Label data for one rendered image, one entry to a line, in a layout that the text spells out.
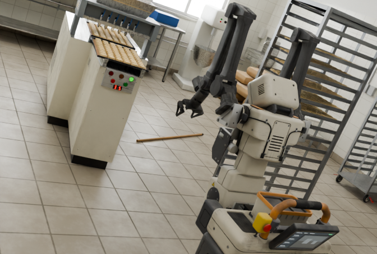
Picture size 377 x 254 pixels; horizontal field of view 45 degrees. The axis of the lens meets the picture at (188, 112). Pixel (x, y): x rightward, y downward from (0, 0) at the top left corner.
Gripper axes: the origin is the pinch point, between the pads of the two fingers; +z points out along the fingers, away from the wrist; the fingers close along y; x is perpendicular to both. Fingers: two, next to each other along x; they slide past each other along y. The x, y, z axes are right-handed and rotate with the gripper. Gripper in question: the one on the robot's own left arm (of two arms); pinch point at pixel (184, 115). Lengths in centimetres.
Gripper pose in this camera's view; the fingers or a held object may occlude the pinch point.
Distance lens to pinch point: 238.1
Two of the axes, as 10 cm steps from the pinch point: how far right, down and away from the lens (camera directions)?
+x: 3.0, 7.7, -5.6
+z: -5.1, 6.3, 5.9
